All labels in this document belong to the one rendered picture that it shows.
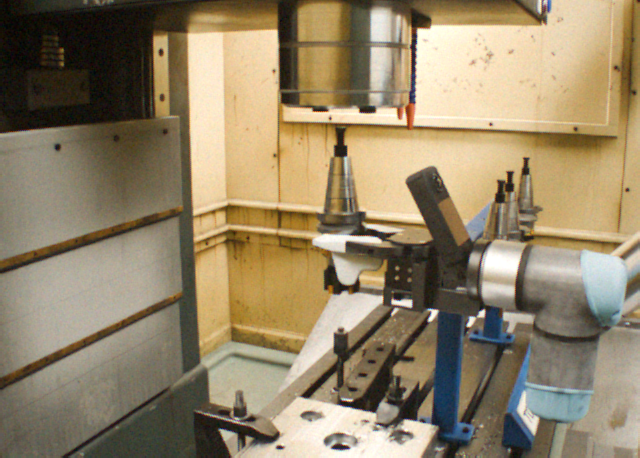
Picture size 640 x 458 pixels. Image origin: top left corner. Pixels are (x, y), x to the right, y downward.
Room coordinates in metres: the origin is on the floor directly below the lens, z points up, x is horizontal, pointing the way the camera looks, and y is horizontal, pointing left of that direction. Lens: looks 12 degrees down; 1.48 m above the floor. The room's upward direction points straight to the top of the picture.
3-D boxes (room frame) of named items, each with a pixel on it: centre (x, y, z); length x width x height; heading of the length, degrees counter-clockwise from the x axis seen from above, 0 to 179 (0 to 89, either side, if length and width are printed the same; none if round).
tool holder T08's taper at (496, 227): (1.01, -0.28, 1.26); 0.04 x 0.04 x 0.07
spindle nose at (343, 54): (0.80, -0.03, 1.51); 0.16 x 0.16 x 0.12
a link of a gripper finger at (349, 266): (0.76, -0.03, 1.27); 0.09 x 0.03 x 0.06; 73
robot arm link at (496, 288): (0.70, -0.21, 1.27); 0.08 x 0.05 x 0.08; 149
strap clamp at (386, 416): (0.91, -0.12, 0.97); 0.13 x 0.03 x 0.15; 155
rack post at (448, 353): (0.98, -0.21, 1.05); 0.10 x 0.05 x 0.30; 65
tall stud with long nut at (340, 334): (1.14, -0.04, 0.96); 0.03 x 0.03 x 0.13
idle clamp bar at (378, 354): (1.10, -0.09, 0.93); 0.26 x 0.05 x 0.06; 160
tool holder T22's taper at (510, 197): (1.11, -0.33, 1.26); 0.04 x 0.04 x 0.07
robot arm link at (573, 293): (0.66, -0.27, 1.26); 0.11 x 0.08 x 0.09; 59
